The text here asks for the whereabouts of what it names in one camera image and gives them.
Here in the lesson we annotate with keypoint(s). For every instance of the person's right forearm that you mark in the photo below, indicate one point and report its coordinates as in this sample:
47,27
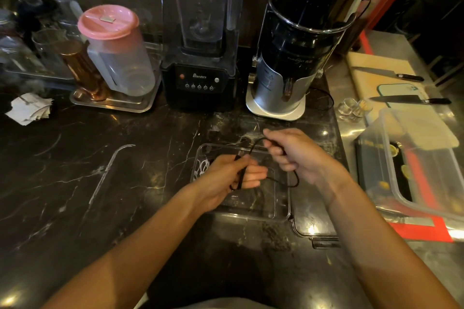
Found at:
377,243

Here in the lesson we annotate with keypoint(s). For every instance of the person's left forearm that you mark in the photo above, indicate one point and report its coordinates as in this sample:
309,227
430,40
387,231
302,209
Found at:
137,247

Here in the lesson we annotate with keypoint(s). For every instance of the white plastic cutting mat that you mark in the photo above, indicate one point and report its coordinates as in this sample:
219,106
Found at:
402,93

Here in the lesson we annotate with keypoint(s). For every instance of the silver and black juicer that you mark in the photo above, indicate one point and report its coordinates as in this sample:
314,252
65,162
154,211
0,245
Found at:
301,44

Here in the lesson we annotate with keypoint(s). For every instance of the wooden cutting board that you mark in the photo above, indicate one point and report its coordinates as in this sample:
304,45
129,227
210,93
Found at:
391,84

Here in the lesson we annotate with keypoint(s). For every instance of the person's right hand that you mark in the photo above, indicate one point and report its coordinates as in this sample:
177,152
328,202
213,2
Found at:
303,155

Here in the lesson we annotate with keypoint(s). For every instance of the person's left thumb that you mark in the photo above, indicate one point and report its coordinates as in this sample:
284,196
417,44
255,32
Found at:
239,161

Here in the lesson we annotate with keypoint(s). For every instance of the small clear shot glass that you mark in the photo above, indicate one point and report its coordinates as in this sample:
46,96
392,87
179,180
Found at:
362,106
348,106

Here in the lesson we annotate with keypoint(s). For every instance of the clear glass cup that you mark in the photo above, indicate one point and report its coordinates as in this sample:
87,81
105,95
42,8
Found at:
49,51

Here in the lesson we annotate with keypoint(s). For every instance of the copper tumbler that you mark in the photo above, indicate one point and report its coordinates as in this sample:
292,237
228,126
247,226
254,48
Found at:
82,69

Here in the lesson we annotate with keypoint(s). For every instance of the clear plastic tray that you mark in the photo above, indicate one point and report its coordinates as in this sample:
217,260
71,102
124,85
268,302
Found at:
250,189

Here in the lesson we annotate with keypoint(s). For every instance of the person's left hand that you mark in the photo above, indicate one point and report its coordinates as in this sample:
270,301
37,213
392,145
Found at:
221,185

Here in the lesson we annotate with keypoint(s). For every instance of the black blender with clear enclosure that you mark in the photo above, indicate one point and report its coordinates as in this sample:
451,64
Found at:
202,30

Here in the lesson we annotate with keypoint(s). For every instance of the person's right thumb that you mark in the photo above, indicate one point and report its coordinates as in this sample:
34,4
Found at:
281,136

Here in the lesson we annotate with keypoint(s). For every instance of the crumpled white paper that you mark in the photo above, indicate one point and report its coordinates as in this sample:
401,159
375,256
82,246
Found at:
29,109

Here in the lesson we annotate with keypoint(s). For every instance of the large clear plastic container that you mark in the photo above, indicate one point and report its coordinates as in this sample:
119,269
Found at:
417,164

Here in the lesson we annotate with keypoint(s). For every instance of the clear pitcher with pink lid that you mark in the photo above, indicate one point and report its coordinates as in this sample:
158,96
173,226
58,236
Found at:
115,51

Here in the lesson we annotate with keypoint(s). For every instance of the steel serving tray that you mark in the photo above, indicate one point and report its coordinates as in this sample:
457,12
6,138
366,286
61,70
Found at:
119,100

